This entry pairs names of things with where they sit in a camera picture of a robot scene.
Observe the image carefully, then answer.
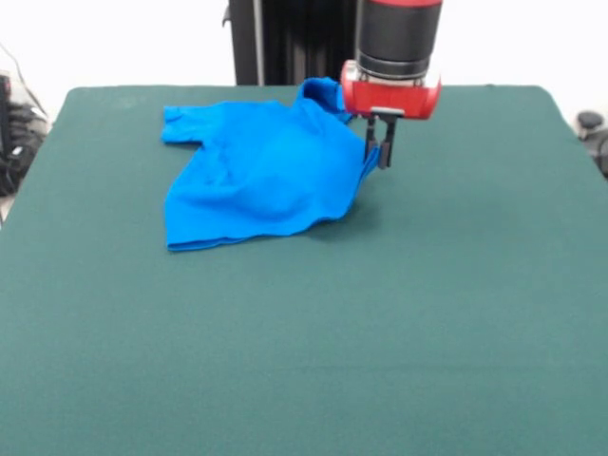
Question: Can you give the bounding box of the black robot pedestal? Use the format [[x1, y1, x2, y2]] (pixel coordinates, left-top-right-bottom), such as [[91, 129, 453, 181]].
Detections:
[[221, 0, 394, 87]]

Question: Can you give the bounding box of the blue shirt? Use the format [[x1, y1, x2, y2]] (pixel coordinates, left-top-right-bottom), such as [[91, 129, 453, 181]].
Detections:
[[160, 75, 382, 254]]

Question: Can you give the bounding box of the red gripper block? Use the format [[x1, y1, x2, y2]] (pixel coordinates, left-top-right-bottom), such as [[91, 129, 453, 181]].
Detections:
[[338, 59, 444, 170]]

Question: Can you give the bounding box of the dark green table cloth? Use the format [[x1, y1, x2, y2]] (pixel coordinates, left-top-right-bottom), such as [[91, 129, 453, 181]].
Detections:
[[0, 84, 608, 456]]

